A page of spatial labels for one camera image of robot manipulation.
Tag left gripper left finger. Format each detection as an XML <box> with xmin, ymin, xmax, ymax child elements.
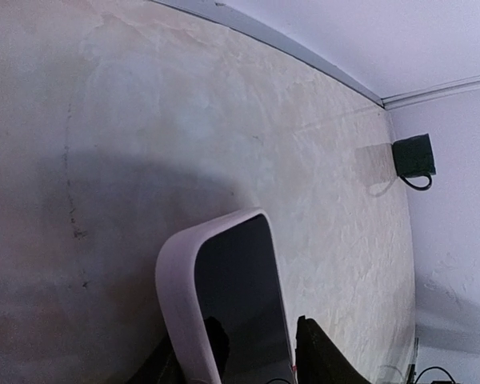
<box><xmin>130</xmin><ymin>339</ymin><xmax>184</xmax><ymax>384</ymax></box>

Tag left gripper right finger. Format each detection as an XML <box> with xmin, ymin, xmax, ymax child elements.
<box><xmin>295</xmin><ymin>315</ymin><xmax>369</xmax><ymax>384</ymax></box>

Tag pink phone case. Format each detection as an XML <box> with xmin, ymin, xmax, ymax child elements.
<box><xmin>155</xmin><ymin>208</ymin><xmax>296</xmax><ymax>383</ymax></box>

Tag black cylinder cup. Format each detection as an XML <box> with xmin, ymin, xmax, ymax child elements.
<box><xmin>391</xmin><ymin>134</ymin><xmax>436</xmax><ymax>191</ymax></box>

